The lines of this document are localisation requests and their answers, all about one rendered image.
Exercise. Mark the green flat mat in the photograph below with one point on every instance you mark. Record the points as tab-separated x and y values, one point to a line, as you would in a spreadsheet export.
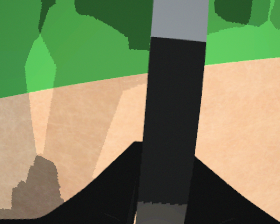
54	43

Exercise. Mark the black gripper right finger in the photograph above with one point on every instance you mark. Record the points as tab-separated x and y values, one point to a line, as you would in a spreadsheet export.
214	201

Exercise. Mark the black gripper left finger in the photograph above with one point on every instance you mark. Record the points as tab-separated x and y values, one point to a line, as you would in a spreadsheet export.
110	198

